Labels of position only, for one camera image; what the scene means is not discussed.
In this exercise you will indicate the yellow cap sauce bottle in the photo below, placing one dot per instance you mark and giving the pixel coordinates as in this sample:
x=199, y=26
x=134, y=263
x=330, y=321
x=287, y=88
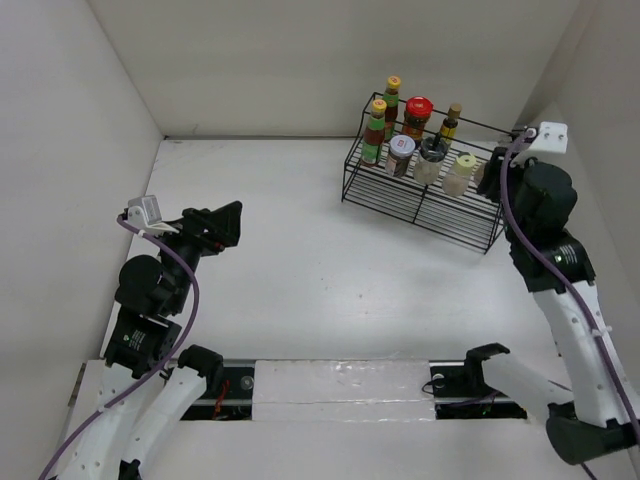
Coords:
x=374, y=134
x=391, y=97

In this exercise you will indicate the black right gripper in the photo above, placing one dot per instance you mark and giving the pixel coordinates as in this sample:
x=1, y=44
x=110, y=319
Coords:
x=492, y=175

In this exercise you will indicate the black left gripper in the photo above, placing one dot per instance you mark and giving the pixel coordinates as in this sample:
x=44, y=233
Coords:
x=213, y=229

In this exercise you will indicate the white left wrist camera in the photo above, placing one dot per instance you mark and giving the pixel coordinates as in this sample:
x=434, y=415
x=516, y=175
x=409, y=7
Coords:
x=143, y=214

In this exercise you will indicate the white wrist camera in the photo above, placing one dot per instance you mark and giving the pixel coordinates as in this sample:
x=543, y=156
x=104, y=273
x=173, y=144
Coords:
x=143, y=214
x=547, y=139

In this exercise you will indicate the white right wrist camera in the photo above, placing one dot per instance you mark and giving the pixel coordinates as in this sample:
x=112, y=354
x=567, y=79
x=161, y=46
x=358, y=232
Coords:
x=547, y=139

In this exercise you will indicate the small brown cork bottle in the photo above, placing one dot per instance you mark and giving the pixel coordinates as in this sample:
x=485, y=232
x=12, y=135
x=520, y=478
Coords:
x=450, y=123

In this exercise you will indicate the black wire shelf rack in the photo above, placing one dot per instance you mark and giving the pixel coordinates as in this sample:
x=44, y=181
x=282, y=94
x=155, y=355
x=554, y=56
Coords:
x=469, y=220

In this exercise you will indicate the black lid spice shaker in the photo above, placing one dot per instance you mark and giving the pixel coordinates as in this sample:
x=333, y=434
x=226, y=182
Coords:
x=431, y=155

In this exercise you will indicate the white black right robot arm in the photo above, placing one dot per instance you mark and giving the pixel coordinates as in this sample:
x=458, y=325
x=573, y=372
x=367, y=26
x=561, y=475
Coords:
x=599, y=413

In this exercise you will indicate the red lid chili jar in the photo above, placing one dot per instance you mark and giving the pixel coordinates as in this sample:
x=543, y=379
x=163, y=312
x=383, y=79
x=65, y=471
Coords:
x=417, y=112

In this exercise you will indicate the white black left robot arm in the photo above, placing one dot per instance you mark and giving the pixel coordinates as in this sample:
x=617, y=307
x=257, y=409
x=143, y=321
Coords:
x=149, y=378

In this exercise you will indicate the white lid dark jar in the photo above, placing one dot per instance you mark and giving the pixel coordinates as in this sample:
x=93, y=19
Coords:
x=400, y=152

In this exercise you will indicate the pink lid spice shaker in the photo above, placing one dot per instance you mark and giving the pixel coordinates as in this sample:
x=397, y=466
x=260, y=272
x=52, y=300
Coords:
x=481, y=172

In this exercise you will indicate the yellow lid spice shaker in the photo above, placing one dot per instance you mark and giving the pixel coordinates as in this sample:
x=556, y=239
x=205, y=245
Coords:
x=457, y=179

